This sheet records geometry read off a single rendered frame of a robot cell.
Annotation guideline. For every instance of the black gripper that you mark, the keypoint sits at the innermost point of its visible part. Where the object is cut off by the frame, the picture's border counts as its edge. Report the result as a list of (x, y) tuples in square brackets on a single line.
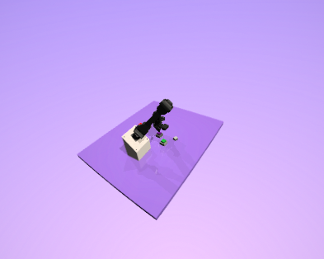
[(158, 125)]

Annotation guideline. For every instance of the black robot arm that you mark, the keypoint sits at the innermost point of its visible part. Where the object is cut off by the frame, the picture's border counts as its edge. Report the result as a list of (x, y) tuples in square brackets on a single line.
[(142, 129)]

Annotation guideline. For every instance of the green button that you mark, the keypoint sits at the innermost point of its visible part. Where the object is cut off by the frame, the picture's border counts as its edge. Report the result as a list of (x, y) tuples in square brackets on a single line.
[(163, 142)]

